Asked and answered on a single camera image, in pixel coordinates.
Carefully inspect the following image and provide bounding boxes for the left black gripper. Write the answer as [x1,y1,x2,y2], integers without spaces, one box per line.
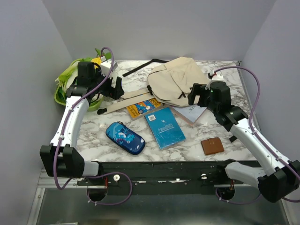
[91,68,124,99]

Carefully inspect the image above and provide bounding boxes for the white flower cover book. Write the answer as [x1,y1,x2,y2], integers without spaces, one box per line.
[170,105,206,125]

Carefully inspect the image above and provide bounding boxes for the beige canvas student bag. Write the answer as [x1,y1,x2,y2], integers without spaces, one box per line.
[97,57,209,115]

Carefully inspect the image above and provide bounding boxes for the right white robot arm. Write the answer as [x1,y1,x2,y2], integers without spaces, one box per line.
[187,81,300,203]

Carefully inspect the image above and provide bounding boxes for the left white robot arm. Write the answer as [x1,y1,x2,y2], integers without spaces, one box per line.
[40,60,124,185]

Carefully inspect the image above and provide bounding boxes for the colourful children's book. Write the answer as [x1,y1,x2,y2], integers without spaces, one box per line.
[126,98,163,120]

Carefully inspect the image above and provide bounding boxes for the yellow toy cabbage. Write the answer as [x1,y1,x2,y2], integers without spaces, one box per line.
[91,57,102,69]

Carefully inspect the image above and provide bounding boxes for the blue pencil case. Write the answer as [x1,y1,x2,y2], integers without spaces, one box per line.
[105,121,146,155]

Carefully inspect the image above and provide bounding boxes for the blue notebook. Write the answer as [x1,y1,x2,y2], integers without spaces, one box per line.
[145,107,186,149]

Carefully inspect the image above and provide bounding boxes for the white toy bok choy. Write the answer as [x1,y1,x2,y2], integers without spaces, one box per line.
[55,59,81,93]

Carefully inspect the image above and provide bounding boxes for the brown leather wallet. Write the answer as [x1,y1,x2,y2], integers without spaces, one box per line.
[201,137,224,155]

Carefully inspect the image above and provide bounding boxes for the green vegetable basket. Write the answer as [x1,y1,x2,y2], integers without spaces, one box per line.
[54,57,106,106]

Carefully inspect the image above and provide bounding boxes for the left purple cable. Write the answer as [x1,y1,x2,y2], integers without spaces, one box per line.
[53,46,133,206]

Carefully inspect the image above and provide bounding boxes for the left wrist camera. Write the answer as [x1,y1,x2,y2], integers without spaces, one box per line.
[100,59,118,75]

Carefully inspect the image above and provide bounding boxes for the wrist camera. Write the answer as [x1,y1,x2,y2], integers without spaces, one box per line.
[208,73,224,82]
[100,59,118,75]

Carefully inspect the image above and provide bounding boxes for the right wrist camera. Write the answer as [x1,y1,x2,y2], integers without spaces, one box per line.
[208,73,224,82]

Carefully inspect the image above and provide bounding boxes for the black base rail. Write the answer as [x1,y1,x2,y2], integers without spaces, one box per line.
[77,159,234,199]

